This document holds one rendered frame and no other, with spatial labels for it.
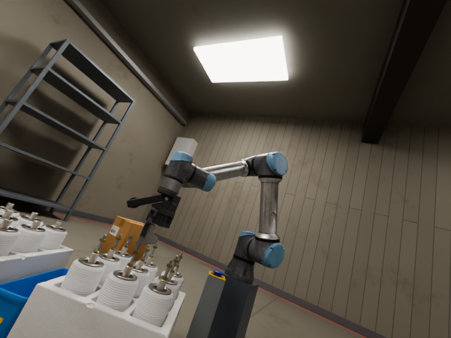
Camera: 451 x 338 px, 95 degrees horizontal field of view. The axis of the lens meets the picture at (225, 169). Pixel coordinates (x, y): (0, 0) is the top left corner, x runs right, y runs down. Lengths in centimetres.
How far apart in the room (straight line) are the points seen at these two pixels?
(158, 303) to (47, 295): 29
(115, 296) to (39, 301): 19
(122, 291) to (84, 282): 12
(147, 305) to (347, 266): 265
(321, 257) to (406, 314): 91
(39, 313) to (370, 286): 294
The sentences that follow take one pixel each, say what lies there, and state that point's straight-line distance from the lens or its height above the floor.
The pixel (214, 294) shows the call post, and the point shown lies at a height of 26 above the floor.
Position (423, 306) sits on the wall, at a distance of 326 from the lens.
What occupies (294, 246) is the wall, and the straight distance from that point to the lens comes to 312.
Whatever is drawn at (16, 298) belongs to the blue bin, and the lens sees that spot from 91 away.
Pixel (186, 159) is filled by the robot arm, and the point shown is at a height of 67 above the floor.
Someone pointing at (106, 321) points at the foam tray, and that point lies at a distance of 76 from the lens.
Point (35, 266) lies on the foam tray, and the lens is 109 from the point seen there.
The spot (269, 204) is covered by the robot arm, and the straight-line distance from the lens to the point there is 100.
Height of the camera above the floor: 47
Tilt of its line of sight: 17 degrees up
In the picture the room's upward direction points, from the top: 20 degrees clockwise
